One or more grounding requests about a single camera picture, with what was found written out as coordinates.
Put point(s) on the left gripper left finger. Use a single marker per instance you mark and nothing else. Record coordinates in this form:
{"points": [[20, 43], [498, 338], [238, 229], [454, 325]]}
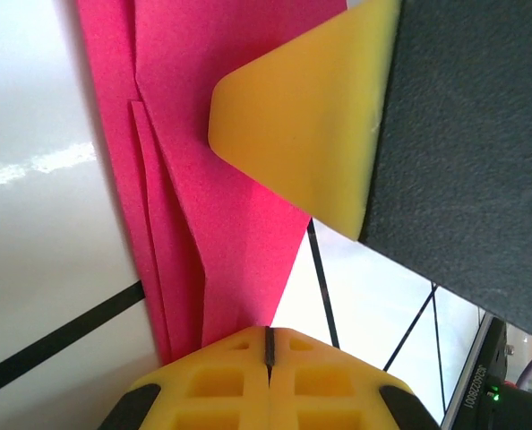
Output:
{"points": [[221, 403]]}

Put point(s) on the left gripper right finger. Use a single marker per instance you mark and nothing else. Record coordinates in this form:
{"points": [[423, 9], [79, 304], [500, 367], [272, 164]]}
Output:
{"points": [[328, 403]]}

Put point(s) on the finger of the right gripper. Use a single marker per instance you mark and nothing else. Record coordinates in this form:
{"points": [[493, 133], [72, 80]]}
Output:
{"points": [[302, 125]]}

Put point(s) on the magenta square cloth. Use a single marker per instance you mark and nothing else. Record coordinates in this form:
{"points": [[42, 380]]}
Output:
{"points": [[230, 233]]}

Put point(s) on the aluminium mounting rail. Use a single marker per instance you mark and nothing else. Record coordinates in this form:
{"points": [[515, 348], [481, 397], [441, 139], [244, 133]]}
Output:
{"points": [[465, 380]]}

